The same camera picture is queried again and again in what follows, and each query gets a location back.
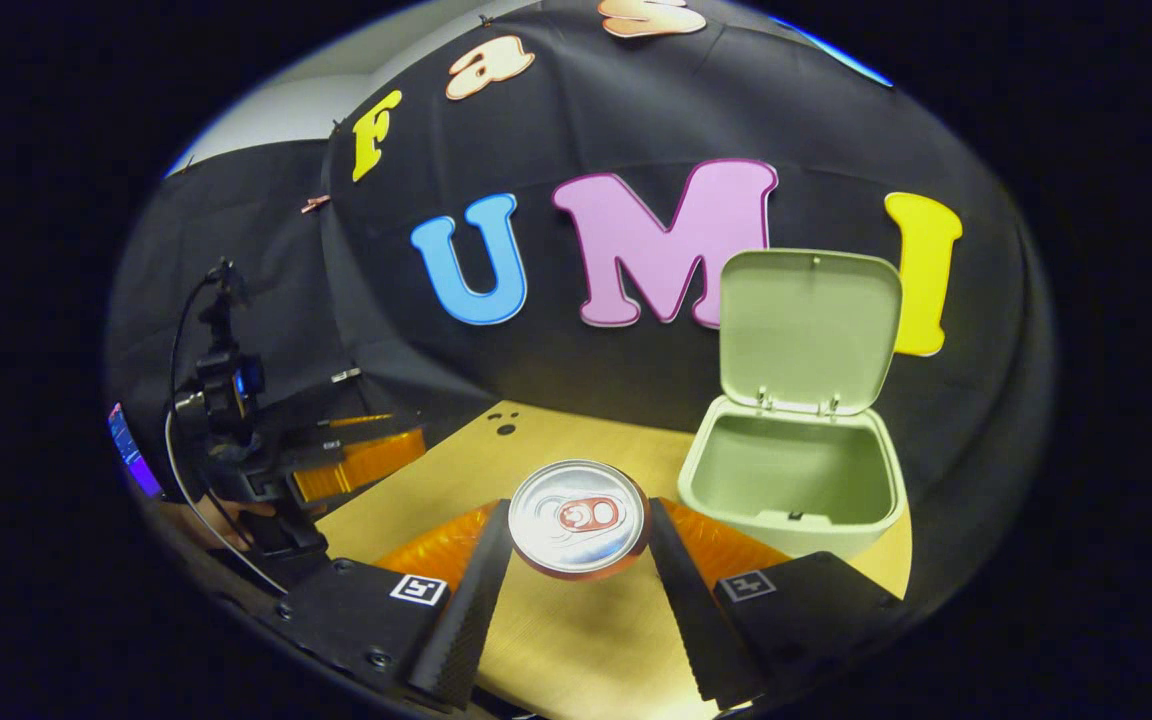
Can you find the silver clip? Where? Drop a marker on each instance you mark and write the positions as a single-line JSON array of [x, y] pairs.
[[345, 375]]

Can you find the black backdrop cloth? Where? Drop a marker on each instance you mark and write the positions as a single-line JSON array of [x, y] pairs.
[[636, 120]]

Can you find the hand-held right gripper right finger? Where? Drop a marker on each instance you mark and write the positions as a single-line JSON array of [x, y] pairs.
[[696, 620]]

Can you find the glowing blue screen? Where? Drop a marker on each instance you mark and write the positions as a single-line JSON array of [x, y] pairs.
[[131, 455]]

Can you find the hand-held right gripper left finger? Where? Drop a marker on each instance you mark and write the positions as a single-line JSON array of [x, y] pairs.
[[456, 620]]

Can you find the wooden desktop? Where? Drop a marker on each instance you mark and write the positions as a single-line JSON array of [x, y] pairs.
[[576, 640]]

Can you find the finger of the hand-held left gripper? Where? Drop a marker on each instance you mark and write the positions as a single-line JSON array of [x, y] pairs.
[[356, 421], [366, 465]]

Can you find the silver pop can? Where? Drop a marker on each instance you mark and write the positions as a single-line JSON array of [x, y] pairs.
[[576, 520]]

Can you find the copper clip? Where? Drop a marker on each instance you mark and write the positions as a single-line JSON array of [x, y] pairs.
[[315, 204]]

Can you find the green desktop garbage bin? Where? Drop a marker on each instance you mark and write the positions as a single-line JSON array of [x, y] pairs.
[[796, 480]]

